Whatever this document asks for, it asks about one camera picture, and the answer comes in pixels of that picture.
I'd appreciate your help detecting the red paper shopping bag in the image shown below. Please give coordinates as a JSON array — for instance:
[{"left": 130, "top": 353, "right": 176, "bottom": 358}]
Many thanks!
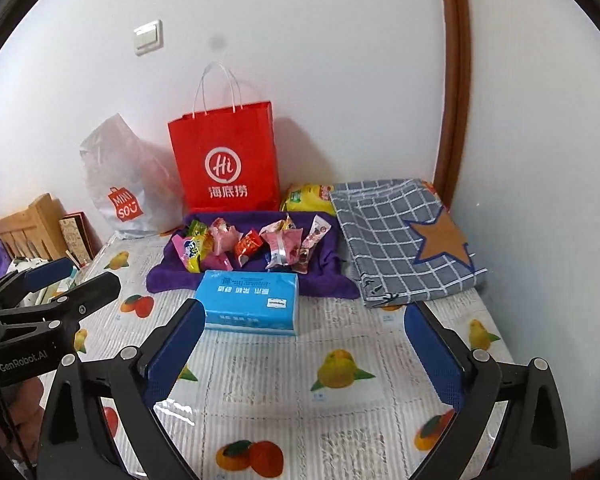
[{"left": 168, "top": 63, "right": 280, "bottom": 212}]

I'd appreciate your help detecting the yellow pink cartoon snack packet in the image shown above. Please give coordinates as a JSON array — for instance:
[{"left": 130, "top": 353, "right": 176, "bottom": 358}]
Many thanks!
[{"left": 171, "top": 232, "right": 213, "bottom": 273}]

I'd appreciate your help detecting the brown patterned box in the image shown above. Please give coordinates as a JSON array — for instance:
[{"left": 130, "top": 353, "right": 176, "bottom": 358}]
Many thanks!
[{"left": 59, "top": 211, "right": 102, "bottom": 268}]

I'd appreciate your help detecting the blue tissue pack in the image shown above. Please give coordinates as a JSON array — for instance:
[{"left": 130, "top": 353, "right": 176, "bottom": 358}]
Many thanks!
[{"left": 195, "top": 270, "right": 299, "bottom": 336}]

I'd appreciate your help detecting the brown wooden door frame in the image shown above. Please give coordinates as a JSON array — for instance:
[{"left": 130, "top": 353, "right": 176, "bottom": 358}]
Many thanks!
[{"left": 434, "top": 0, "right": 472, "bottom": 208}]

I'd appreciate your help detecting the pink striped snack packet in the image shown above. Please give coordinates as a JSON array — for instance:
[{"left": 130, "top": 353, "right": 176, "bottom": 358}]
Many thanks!
[{"left": 259, "top": 214, "right": 302, "bottom": 270}]

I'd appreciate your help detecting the white plastic Miniso bag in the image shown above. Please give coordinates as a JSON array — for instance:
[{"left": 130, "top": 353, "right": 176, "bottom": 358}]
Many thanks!
[{"left": 80, "top": 114, "right": 184, "bottom": 238}]

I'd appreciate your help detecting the grey checked star cloth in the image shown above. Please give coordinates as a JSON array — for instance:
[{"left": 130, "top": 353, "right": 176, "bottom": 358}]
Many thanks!
[{"left": 330, "top": 179, "right": 486, "bottom": 308}]

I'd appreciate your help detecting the wooden chair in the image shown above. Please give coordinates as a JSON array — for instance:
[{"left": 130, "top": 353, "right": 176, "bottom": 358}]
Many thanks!
[{"left": 0, "top": 193, "right": 68, "bottom": 260}]

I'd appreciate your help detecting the green triangular snack packet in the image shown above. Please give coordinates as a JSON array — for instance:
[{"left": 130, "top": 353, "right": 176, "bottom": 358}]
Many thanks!
[{"left": 186, "top": 219, "right": 209, "bottom": 238}]

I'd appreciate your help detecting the person's left hand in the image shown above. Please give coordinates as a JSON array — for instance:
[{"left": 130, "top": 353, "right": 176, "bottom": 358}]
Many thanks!
[{"left": 9, "top": 377, "right": 44, "bottom": 460}]

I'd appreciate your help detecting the red snack packet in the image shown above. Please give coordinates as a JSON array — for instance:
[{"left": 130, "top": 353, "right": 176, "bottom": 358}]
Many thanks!
[{"left": 234, "top": 229, "right": 264, "bottom": 268}]

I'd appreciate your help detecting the yellow tea box bag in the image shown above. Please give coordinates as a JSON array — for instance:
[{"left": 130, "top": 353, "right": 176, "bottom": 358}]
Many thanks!
[{"left": 279, "top": 183, "right": 336, "bottom": 216}]

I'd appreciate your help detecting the fruit pattern tablecloth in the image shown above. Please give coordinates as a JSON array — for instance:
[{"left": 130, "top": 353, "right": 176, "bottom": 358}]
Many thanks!
[{"left": 75, "top": 236, "right": 513, "bottom": 479}]

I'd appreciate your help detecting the pink white long snack packet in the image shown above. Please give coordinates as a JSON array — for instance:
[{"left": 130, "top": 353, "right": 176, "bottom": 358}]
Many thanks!
[{"left": 292, "top": 214, "right": 332, "bottom": 274}]

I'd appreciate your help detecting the white wall switch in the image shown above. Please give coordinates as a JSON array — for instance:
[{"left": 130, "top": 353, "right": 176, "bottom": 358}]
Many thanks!
[{"left": 133, "top": 20, "right": 163, "bottom": 56}]

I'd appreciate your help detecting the purple towel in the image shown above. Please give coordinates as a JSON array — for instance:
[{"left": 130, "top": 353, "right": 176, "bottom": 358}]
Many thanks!
[{"left": 146, "top": 211, "right": 360, "bottom": 299}]

